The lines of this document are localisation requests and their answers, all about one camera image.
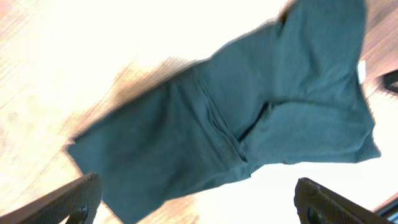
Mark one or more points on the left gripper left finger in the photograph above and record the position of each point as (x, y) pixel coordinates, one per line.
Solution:
(75, 202)

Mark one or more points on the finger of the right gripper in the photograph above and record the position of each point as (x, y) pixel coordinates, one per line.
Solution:
(388, 81)

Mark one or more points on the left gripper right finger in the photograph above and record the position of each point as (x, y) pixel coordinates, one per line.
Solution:
(317, 204)

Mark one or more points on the black t-shirt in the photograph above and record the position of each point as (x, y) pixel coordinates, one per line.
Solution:
(286, 93)

